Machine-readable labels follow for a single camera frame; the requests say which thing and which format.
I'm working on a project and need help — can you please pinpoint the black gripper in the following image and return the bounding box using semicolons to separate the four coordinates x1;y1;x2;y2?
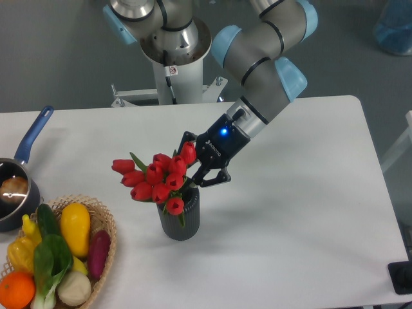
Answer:
176;113;252;189

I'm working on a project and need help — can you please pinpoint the red tulip bouquet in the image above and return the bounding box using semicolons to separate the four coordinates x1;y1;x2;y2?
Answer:
111;142;197;215

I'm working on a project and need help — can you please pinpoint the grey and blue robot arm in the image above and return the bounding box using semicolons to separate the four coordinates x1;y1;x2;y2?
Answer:
103;1;318;187

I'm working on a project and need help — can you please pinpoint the dark grey ribbed vase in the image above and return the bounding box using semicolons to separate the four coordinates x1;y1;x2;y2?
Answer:
157;188;200;241

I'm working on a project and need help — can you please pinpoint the woven wicker basket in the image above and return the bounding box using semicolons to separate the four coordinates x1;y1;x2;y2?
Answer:
1;195;117;308

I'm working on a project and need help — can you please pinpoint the purple eggplant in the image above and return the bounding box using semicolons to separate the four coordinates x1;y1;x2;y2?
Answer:
87;230;111;279

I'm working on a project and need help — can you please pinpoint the yellow squash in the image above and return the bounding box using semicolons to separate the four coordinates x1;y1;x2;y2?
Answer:
61;203;91;259

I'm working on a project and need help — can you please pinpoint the yellow banana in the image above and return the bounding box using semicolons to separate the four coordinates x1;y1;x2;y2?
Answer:
72;256;88;276

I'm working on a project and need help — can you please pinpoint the green cucumber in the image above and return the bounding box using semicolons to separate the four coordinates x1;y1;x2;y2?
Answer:
37;203;62;238

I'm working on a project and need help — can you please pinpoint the green bok choy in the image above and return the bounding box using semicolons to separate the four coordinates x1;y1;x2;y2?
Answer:
30;234;74;309

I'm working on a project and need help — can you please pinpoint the brown bread roll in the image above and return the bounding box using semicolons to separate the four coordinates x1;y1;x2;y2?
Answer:
1;176;28;205

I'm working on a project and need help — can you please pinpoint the small yellow pepper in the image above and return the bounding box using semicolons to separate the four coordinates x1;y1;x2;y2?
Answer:
22;214;42;247

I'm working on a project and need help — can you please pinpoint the yellow bell pepper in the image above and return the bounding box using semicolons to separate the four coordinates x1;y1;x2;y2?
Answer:
7;236;35;274

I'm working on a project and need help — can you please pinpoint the blue transparent container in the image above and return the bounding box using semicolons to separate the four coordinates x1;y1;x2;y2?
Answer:
373;0;411;56

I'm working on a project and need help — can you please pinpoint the black device at table edge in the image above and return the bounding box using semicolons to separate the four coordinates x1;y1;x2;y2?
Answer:
388;261;411;295

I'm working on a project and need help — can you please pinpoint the orange fruit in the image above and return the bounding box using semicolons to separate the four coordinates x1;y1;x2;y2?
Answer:
1;272;35;309

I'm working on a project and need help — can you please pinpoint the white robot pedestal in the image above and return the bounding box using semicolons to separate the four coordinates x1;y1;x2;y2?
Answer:
111;60;228;108

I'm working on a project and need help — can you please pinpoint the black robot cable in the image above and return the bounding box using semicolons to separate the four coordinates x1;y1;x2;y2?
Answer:
162;50;178;106

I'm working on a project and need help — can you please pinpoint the blue handled saucepan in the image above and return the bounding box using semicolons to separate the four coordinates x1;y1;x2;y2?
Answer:
1;106;54;232

